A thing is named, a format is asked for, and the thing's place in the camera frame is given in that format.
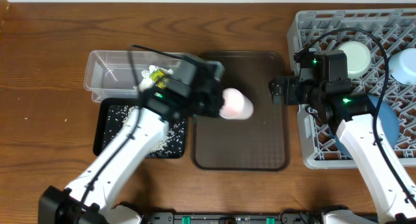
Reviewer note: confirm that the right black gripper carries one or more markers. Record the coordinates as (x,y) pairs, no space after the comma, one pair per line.
(292,84)

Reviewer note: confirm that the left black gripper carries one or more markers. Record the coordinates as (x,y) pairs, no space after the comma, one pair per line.
(216,104)

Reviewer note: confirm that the pink and white cup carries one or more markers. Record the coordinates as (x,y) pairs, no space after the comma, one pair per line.
(236,105)

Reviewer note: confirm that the green snack wrapper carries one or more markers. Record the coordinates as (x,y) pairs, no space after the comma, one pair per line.
(159,78)

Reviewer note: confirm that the white tissue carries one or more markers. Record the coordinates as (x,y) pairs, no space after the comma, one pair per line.
(145,83)

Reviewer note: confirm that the mint green bowl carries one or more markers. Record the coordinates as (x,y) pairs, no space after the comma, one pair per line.
(358,58)

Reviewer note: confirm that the dark blue plate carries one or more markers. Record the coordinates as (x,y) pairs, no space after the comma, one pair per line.
(386,123)

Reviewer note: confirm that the light blue bowl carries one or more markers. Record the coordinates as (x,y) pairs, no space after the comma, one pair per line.
(402,66)

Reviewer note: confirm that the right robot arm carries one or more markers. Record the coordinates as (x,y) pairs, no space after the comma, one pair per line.
(323,85)

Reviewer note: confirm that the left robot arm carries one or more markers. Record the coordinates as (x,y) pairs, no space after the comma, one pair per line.
(90,198)

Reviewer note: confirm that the grey dishwasher rack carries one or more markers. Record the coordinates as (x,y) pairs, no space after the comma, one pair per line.
(394,28)

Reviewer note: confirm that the brown serving tray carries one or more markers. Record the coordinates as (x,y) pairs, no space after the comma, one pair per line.
(260,143)

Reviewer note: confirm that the pile of rice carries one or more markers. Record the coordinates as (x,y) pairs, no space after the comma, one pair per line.
(172,144)

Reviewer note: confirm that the clear plastic bin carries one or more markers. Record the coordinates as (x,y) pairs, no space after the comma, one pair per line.
(109,75)

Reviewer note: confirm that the black rectangular tray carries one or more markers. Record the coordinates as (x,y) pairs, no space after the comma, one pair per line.
(113,114)

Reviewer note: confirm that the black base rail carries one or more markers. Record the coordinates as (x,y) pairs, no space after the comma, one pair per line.
(282,218)

